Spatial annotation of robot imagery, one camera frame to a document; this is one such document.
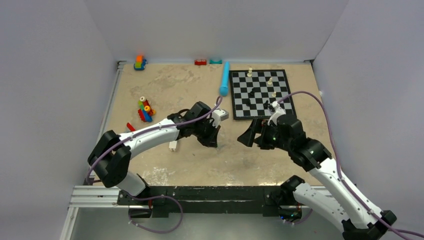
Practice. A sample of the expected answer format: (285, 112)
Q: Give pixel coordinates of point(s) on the blue cylinder tool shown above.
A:
(223, 89)

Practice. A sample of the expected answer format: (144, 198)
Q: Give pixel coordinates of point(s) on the colourful toy brick stack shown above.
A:
(145, 110)

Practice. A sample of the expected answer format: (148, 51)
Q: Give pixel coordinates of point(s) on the white blue toy brick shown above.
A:
(173, 145)

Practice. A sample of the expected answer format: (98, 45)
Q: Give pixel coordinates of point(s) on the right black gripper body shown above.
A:
(269, 137)

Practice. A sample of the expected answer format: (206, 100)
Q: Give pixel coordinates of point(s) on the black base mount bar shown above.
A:
(160, 201)

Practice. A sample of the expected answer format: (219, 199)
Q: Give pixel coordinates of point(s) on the red grey toy hammer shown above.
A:
(129, 127)

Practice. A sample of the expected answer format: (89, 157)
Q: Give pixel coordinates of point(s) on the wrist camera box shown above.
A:
(278, 111)
(218, 116)

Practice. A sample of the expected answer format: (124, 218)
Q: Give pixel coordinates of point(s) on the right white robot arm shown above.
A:
(356, 217)

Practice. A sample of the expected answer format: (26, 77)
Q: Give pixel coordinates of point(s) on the red toy brick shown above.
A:
(200, 62)

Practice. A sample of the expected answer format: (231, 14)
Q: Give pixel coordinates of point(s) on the teal toy piece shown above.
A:
(215, 61)

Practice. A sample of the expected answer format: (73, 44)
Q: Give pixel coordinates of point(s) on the blue orange toy car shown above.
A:
(140, 63)

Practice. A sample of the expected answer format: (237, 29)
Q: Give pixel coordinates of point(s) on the black white chessboard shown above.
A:
(240, 85)

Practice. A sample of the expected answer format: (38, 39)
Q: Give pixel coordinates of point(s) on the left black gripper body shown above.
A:
(204, 131)

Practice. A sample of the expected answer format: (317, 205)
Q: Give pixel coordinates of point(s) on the aluminium frame rail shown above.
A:
(87, 196)

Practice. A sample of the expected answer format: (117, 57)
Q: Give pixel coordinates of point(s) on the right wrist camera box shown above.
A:
(278, 111)

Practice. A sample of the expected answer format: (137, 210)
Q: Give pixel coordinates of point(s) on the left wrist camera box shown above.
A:
(218, 116)

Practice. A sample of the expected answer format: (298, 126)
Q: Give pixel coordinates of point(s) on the white chess pawn far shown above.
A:
(250, 72)

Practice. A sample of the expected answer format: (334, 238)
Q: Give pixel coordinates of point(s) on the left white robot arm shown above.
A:
(110, 158)

